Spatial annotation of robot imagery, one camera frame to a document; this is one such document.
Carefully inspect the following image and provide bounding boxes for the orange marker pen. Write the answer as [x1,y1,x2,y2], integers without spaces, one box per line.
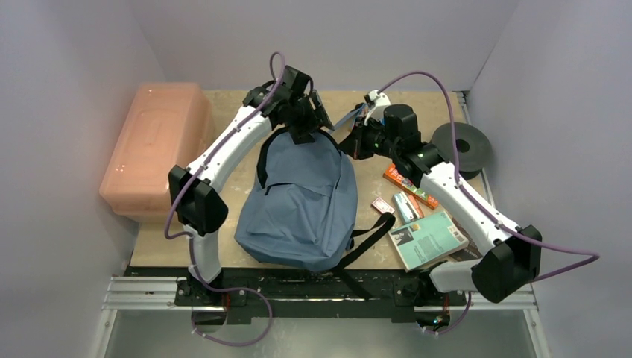
[408,195,425,219]

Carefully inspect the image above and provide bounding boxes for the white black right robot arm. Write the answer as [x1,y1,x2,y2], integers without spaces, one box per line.
[339,104,542,304]

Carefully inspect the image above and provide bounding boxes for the dark brown book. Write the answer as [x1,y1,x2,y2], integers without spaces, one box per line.
[449,218,483,262]

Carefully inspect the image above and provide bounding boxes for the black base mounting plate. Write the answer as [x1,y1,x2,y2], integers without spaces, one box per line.
[124,267,467,328]

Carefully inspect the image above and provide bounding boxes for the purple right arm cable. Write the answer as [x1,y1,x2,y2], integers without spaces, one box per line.
[375,70,601,337]

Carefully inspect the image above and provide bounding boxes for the orange treehouse book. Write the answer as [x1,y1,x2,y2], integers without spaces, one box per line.
[382,163,440,210]

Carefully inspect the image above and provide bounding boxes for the blue grey backpack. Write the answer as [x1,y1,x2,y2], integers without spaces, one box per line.
[235,128,395,300]

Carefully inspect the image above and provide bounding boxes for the pink plastic storage box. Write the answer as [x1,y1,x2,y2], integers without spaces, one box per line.
[99,82,213,222]

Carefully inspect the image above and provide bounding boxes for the aluminium frame rails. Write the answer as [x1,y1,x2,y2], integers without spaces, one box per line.
[98,90,552,358]

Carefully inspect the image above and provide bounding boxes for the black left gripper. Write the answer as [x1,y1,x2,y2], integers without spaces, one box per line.
[286,90,333,144]

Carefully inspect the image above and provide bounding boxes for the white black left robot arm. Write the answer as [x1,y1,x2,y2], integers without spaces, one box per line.
[164,66,332,305]

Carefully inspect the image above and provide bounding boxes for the black filament spool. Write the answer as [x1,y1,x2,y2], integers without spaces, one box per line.
[431,122,493,180]

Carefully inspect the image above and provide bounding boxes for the teal white stapler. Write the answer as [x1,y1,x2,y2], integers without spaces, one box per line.
[393,192,420,224]

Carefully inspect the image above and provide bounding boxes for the teal paperback book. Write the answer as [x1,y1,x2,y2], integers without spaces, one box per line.
[388,211,470,272]

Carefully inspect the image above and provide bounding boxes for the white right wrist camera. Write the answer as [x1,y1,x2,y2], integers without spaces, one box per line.
[364,89,391,125]

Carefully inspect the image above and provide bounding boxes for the blue paperback book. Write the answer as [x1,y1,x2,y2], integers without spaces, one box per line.
[329,103,367,133]

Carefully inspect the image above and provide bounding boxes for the small red white card box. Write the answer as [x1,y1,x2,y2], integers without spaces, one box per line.
[370,197,395,214]

